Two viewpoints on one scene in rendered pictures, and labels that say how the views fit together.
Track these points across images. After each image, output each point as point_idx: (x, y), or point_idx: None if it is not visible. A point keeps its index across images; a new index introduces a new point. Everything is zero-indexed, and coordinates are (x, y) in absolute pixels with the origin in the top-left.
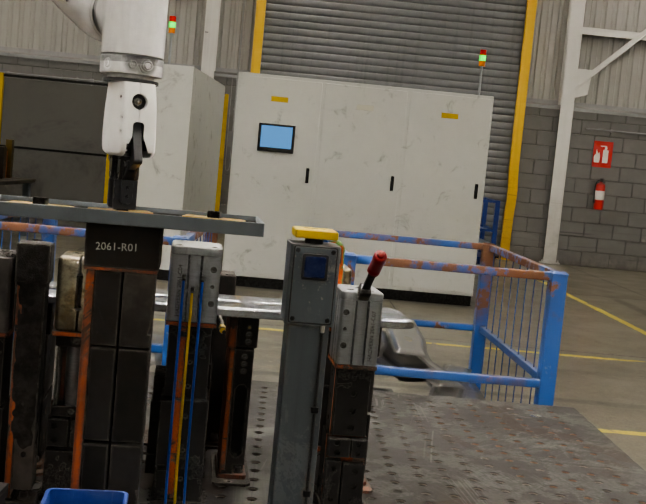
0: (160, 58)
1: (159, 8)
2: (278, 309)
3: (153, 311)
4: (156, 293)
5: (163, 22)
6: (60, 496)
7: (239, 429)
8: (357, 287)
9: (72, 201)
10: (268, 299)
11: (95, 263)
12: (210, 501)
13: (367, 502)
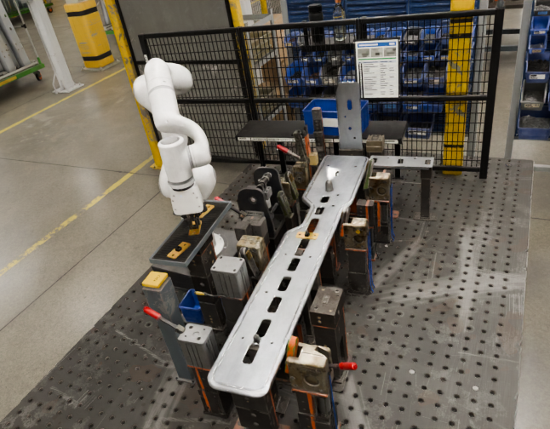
0: (169, 181)
1: (163, 163)
2: (247, 324)
3: (195, 266)
4: (291, 283)
5: (166, 168)
6: None
7: None
8: (199, 334)
9: (219, 216)
10: (281, 328)
11: None
12: (243, 359)
13: (221, 424)
